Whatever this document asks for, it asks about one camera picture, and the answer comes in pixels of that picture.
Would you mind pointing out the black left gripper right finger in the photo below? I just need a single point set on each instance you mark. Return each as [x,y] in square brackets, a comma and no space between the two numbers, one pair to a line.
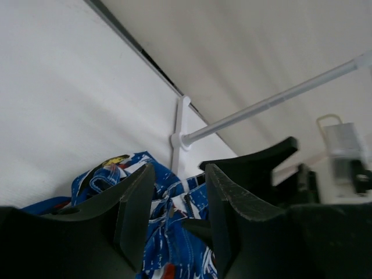
[254,239]

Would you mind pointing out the white clothes rack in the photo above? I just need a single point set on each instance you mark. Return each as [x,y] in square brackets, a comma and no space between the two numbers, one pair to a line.
[181,141]

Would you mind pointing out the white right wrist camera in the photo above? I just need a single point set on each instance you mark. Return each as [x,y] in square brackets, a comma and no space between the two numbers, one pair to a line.
[343,144]

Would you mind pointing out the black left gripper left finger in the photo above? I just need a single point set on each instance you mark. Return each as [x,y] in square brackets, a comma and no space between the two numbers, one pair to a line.
[103,237]

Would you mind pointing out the blue white red patterned trousers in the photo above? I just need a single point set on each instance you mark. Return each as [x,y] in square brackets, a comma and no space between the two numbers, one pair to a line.
[170,250]

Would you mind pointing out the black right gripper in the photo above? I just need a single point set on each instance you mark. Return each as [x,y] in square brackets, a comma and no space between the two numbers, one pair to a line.
[333,184]

